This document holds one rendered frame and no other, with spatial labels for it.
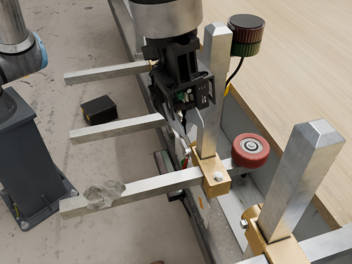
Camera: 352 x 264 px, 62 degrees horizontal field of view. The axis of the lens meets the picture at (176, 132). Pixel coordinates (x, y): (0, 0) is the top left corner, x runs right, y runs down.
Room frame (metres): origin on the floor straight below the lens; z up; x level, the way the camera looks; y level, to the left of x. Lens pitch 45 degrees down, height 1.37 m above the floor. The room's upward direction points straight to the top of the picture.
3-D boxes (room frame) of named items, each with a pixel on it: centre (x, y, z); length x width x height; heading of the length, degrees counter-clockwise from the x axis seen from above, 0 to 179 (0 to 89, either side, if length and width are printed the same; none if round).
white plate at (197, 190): (0.46, -0.04, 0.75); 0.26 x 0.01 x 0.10; 17
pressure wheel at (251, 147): (0.43, -0.16, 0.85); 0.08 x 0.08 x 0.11
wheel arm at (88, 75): (0.86, 0.15, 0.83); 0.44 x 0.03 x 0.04; 107
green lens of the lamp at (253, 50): (0.46, -0.11, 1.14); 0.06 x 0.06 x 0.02
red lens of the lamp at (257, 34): (0.46, -0.11, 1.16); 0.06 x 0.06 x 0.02
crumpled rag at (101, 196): (0.33, 0.15, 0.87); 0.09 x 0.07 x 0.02; 107
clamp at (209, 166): (0.42, -0.08, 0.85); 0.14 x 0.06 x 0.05; 17
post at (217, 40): (0.44, -0.07, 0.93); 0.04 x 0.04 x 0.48; 17
